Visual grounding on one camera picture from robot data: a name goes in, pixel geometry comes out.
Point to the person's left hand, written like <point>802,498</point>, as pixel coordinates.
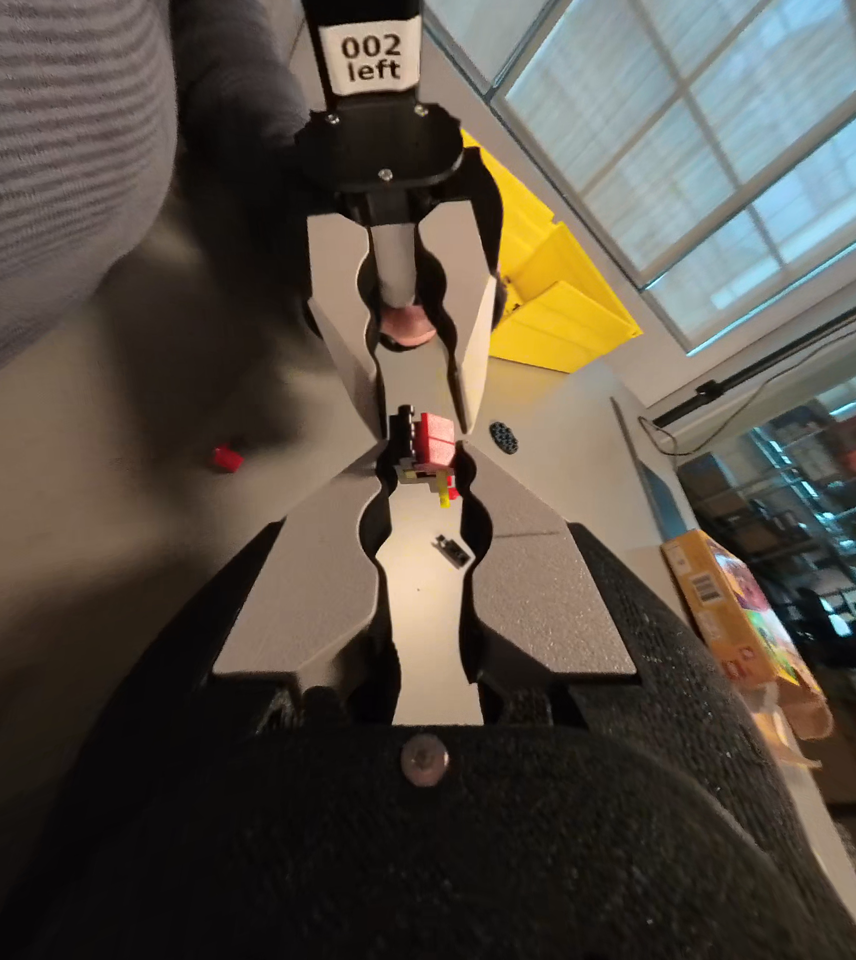
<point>409,326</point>

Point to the storage shelves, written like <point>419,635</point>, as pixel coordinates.
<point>810,510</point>

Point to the small red lego piece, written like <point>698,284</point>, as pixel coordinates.
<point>226,457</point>

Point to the small red yellow lego assembly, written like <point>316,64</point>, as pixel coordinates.
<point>431,442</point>

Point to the black pole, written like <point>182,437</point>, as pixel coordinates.
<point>773,352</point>

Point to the round black lego plate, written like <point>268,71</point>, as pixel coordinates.
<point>503,436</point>

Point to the flat black lego piece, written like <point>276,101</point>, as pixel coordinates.
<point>454,551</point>

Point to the orange lego box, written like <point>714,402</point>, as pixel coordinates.
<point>735,622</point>

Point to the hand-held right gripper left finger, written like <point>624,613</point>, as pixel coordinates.
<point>308,600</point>

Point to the yellow plastic bin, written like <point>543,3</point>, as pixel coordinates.
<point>555,300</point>

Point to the person's grey sweater torso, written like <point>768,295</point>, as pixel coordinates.
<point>45,150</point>

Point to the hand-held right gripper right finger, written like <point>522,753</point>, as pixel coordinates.
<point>548,600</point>

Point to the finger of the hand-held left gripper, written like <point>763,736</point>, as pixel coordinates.
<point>469,300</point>
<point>338,300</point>

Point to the large window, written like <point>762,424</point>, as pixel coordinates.
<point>698,135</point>

